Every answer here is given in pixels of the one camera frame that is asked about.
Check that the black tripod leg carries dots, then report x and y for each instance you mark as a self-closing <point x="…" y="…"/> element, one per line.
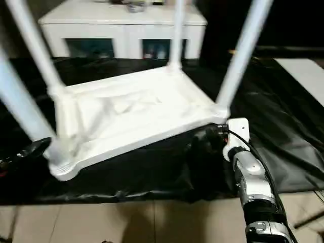
<point x="308" y="219"/>

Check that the white cabinet with glass doors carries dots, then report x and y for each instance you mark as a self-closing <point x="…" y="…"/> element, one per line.
<point x="101" y="25"/>

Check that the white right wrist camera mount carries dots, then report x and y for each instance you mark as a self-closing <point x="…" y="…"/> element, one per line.
<point x="239" y="126"/>

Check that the black work mat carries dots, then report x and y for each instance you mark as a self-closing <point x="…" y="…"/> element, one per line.
<point x="152" y="172"/>

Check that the white plastic table top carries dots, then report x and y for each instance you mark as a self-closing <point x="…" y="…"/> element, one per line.
<point x="126" y="114"/>

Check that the small yellow label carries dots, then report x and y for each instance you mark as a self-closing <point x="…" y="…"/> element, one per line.
<point x="231" y="51"/>

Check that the white flat board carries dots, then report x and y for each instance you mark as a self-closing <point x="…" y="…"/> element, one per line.
<point x="303" y="76"/>

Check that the black tangled bundle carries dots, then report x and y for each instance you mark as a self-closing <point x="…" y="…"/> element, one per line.
<point x="135" y="7"/>

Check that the grey curtain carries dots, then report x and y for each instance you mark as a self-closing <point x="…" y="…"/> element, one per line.
<point x="10" y="25"/>

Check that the white plastic table leg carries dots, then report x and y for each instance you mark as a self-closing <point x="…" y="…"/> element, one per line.
<point x="33" y="43"/>
<point x="25" y="111"/>
<point x="177" y="33"/>
<point x="243" y="50"/>

